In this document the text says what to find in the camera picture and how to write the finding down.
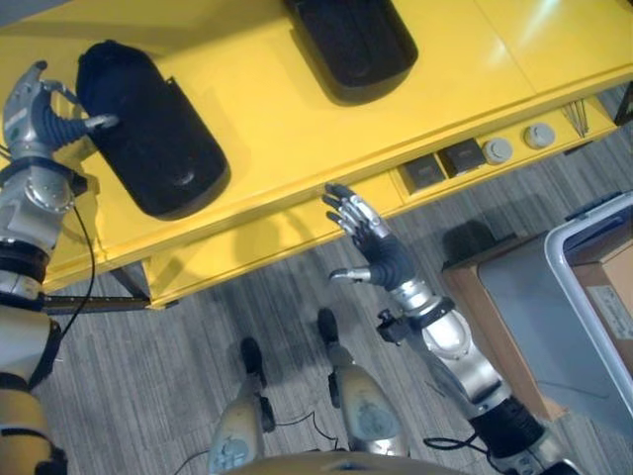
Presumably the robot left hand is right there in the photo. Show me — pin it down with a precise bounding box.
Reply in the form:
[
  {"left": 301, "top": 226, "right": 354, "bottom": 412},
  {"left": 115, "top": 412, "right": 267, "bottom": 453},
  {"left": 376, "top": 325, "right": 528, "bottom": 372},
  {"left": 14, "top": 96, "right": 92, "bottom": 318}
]
[{"left": 1, "top": 59, "right": 121, "bottom": 161}]

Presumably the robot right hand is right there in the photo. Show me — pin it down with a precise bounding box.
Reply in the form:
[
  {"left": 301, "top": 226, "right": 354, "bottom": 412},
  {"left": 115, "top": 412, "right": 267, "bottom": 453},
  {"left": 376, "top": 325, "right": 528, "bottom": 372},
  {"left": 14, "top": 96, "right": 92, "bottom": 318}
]
[{"left": 321, "top": 183, "right": 435, "bottom": 317}]

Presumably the black sole-shaped part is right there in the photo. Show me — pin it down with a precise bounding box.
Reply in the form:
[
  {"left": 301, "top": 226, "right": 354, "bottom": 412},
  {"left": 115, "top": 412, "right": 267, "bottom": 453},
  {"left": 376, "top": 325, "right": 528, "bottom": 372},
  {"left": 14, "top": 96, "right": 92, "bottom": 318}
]
[
  {"left": 73, "top": 41, "right": 231, "bottom": 222},
  {"left": 283, "top": 0, "right": 419, "bottom": 107}
]

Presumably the yellow metal shelf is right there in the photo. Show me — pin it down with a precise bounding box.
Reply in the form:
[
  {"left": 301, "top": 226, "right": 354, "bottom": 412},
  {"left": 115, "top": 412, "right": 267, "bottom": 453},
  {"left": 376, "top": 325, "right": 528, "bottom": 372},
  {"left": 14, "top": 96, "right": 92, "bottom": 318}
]
[{"left": 0, "top": 0, "right": 633, "bottom": 312}]

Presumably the grey plastic box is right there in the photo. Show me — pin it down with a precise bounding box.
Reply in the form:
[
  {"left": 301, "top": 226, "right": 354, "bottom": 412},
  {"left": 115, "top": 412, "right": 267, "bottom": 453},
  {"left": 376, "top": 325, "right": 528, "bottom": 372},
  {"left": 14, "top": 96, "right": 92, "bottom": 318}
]
[{"left": 477, "top": 191, "right": 633, "bottom": 432}]

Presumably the brown cardboard box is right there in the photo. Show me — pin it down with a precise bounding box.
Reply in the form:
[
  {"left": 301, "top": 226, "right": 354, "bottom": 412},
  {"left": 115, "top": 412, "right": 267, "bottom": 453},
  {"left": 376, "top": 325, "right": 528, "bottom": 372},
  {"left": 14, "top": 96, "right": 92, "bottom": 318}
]
[{"left": 572, "top": 245, "right": 633, "bottom": 358}]

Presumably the grey round knob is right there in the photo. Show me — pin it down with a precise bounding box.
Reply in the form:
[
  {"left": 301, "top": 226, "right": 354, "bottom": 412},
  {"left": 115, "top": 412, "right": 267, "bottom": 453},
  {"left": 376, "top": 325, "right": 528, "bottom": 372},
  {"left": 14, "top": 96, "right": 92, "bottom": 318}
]
[
  {"left": 523, "top": 122, "right": 556, "bottom": 150},
  {"left": 482, "top": 138, "right": 514, "bottom": 165}
]

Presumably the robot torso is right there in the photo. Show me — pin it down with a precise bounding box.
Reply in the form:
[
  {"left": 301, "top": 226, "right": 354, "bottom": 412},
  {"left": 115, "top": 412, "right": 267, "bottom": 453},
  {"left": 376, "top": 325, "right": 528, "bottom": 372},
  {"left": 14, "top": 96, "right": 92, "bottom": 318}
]
[{"left": 244, "top": 448, "right": 476, "bottom": 475}]

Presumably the robot left leg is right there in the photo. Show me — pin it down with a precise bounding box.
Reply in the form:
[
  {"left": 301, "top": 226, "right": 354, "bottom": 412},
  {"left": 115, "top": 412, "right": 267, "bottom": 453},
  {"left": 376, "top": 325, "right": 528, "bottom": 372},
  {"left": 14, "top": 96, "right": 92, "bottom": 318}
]
[{"left": 206, "top": 337, "right": 277, "bottom": 475}]

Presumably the bundle of thin rods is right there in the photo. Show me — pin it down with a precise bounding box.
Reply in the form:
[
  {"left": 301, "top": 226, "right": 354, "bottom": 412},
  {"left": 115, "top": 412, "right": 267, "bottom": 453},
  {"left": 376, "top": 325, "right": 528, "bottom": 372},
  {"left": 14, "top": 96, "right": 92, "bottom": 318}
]
[{"left": 562, "top": 100, "right": 592, "bottom": 139}]

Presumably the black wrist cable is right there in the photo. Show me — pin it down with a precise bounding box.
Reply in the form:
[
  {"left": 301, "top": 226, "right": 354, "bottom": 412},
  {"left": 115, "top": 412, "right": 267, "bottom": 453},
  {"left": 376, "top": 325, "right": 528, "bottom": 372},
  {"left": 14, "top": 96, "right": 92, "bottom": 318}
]
[{"left": 45, "top": 196, "right": 98, "bottom": 347}]

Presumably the black shelf rail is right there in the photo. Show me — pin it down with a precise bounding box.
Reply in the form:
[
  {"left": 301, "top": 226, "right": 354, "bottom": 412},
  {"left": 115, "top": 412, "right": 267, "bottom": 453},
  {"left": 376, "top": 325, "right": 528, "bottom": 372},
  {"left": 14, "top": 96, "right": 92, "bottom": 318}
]
[{"left": 41, "top": 293, "right": 150, "bottom": 314}]

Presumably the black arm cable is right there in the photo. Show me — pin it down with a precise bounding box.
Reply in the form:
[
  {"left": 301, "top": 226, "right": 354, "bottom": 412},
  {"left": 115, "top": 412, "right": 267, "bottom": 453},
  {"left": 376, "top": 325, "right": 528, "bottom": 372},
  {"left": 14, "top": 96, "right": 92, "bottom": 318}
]
[{"left": 422, "top": 428, "right": 496, "bottom": 457}]

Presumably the black shelf post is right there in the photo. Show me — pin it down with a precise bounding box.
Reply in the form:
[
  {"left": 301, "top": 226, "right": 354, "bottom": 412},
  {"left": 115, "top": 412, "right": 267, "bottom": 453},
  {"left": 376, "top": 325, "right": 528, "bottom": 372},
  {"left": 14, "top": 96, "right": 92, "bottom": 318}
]
[{"left": 611, "top": 80, "right": 633, "bottom": 129}]

